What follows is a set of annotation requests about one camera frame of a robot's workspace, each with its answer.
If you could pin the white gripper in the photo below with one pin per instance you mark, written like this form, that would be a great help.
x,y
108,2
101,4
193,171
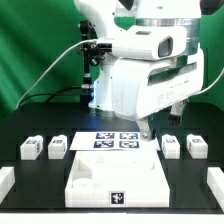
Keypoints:
x,y
141,88

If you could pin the white square tabletop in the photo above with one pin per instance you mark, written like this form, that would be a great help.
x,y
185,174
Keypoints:
x,y
116,179

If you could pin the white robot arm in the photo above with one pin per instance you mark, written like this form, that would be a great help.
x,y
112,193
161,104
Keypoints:
x,y
110,18

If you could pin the white right obstacle bar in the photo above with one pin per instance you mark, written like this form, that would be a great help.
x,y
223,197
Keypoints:
x,y
215,181

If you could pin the white obstacle bar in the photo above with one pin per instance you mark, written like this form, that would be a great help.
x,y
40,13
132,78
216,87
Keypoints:
x,y
215,181
109,219
7,180

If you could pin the paper sheet with tags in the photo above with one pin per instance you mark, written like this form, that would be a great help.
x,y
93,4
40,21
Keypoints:
x,y
87,141

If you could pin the white front obstacle bar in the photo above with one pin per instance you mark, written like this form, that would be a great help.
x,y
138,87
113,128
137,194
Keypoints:
x,y
109,219

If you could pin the white left obstacle bar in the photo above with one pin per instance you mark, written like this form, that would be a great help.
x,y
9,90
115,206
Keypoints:
x,y
7,180

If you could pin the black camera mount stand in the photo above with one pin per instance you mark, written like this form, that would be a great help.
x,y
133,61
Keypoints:
x,y
87,32

